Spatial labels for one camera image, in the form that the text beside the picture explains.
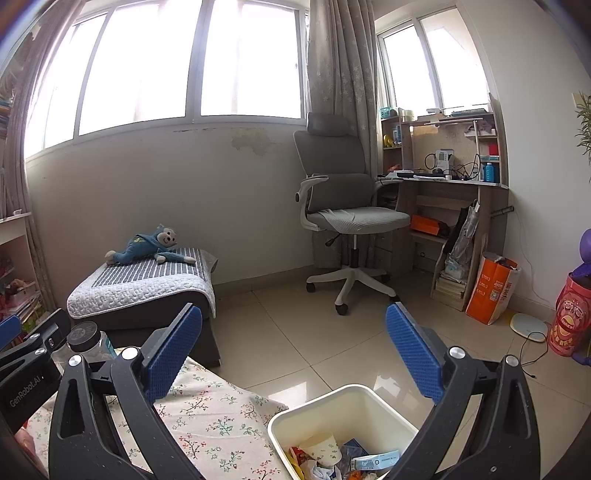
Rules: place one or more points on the orange and white bag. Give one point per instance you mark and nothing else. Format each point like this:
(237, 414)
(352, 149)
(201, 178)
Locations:
(491, 290)

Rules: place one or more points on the blue monkey plush toy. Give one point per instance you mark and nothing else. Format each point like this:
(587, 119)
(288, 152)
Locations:
(143, 247)

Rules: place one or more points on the grey curtain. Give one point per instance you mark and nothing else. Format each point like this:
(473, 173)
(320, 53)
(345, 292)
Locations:
(18, 175)
(341, 60)

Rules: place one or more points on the white paper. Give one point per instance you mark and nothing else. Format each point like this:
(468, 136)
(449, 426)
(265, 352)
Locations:
(323, 473)

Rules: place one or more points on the printed paper cup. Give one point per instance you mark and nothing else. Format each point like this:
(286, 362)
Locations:
(323, 447)

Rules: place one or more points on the orange box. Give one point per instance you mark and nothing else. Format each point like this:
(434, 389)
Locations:
(425, 225)

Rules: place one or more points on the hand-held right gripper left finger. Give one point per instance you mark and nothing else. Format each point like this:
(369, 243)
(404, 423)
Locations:
(173, 353)

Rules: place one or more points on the small white box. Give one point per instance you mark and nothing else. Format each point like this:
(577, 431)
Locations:
(376, 460)

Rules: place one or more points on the clear jar with brown balls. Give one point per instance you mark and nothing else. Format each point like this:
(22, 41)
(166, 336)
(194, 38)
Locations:
(87, 339)

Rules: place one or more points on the red wrapper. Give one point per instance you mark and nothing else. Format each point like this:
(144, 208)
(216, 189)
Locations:
(298, 456)

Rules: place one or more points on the green plant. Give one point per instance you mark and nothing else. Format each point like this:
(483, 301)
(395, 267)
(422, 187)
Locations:
(584, 129)

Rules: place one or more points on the white trash bin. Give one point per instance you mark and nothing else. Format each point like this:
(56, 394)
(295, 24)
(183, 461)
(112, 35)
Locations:
(351, 406)

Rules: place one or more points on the white bathroom scale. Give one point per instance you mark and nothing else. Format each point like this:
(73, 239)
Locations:
(528, 326)

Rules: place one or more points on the white shelf unit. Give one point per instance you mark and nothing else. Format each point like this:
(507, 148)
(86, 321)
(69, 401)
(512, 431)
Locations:
(11, 235)

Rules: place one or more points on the orange peel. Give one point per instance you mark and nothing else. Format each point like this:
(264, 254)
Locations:
(355, 475)

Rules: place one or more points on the stack of books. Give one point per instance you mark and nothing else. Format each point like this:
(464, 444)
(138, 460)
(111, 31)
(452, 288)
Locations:
(450, 288)

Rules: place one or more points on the grey office chair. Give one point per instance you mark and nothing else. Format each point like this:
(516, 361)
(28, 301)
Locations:
(341, 184)

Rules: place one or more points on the dark ottoman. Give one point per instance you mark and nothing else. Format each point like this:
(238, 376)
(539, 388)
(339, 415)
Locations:
(203, 337)

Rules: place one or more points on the wooden desk with hutch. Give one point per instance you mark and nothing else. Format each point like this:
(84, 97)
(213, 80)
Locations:
(489, 217)

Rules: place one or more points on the purple balloon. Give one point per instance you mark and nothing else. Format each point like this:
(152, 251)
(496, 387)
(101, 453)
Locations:
(585, 251)

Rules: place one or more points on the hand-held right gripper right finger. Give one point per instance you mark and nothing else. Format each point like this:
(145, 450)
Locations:
(413, 353)

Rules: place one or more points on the silver bag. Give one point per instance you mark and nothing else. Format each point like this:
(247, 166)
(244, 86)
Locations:
(464, 240)

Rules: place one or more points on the blue bottle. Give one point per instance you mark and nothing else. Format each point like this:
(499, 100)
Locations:
(487, 171)

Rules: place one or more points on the small side window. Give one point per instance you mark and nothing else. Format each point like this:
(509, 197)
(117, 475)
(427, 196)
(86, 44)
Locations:
(443, 60)

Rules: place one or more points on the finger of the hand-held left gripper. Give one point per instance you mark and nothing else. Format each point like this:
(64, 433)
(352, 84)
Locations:
(9, 332)
(48, 332)

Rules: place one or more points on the floral tablecloth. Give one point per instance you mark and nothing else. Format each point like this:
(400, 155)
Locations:
(212, 424)

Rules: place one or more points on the large window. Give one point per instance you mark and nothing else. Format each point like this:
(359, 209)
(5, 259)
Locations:
(152, 64)

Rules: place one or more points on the red printed barrel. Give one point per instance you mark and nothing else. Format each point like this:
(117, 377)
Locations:
(570, 318)

